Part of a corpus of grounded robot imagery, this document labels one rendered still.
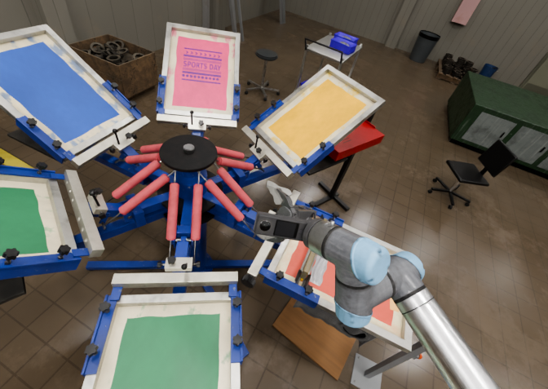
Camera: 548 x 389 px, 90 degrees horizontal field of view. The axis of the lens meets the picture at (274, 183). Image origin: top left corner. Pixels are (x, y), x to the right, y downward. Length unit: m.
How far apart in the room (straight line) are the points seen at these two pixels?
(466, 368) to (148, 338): 1.18
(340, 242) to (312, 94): 1.82
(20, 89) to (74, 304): 1.54
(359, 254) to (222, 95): 1.99
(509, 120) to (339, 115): 3.95
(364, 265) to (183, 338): 1.08
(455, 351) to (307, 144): 1.57
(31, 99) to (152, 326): 1.48
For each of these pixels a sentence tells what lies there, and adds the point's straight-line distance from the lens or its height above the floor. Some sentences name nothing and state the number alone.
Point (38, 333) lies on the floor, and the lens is 2.73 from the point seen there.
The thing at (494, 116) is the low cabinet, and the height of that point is 0.67.
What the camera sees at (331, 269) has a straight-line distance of 1.70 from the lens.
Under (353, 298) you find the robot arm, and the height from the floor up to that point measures 1.86.
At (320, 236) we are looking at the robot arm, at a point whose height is 1.90.
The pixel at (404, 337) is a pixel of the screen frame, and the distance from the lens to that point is 1.68.
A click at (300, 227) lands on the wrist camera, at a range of 0.62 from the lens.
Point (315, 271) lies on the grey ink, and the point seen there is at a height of 0.96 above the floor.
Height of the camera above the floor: 2.35
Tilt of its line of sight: 44 degrees down
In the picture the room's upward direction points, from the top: 14 degrees clockwise
